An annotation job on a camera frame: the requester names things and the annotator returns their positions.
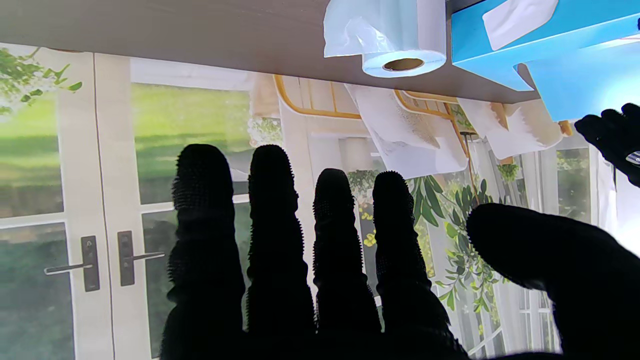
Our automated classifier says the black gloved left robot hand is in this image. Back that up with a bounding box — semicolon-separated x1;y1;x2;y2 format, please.
574;102;640;188

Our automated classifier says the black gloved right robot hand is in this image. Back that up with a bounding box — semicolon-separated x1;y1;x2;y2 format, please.
160;144;640;360

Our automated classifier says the blue file box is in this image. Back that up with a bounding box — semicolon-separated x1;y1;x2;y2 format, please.
451;0;640;122

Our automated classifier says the light blue label roll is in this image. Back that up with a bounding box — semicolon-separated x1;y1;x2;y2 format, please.
323;0;447;78

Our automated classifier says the garden window backdrop banner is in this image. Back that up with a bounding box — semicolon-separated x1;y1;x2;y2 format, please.
0;42;640;360

